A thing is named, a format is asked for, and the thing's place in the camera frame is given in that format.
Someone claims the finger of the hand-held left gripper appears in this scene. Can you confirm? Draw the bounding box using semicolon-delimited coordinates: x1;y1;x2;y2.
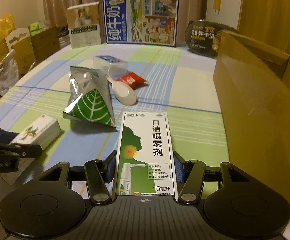
0;122;19;144
0;140;43;158

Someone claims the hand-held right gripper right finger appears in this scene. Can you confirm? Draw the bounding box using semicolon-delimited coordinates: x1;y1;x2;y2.
172;151;248;204

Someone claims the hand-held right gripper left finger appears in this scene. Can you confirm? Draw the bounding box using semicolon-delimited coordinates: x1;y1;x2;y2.
41;151;118;204

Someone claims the white box with green print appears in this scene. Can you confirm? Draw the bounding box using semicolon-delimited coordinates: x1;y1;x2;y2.
10;115;62;152

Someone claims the green and white spray box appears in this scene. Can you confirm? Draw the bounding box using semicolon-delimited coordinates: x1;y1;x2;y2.
116;111;178;198

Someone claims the silver foil bag green leaf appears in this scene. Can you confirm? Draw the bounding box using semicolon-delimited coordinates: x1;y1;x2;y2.
62;65;117;129

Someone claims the white plastic spoon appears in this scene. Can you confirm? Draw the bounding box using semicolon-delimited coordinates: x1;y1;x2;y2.
106;76;137;105

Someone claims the brown cardboard box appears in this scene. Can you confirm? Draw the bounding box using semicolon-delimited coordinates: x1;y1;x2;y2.
212;29;290;205

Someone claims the red packet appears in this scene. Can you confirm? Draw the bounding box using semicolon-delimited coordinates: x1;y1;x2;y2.
116;72;147;90

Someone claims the clear plastic box blue label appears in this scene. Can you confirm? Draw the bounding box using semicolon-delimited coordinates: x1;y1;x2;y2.
92;55;128;79

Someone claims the desktop with checked tablecloth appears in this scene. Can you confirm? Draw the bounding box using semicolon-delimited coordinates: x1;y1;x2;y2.
0;44;232;200

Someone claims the crumpled silver bag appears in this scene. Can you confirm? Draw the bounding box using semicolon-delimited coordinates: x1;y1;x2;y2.
0;50;19;97

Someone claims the small brown storage carton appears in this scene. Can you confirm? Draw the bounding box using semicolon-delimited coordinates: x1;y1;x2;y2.
12;44;37;74

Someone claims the yellow plastic bag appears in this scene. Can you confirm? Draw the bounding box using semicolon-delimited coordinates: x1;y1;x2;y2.
0;15;15;60

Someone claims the large brown storage carton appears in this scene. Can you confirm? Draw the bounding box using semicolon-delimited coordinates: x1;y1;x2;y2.
31;27;60;63

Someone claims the white ornate chair back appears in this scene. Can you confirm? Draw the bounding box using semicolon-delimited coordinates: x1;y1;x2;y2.
4;27;32;53

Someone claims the green tissue pack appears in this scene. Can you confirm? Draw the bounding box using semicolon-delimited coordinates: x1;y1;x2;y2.
29;21;47;34

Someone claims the white photo printed box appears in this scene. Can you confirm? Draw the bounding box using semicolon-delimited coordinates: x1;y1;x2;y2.
67;2;101;49

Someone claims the black instant rice bowl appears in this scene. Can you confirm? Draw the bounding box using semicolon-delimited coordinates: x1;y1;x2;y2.
184;19;238;59

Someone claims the blue milk carton box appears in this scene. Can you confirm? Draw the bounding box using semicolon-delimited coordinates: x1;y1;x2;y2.
102;0;180;47

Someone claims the yellow curtain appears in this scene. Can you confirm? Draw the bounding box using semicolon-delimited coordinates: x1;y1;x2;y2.
237;0;290;65

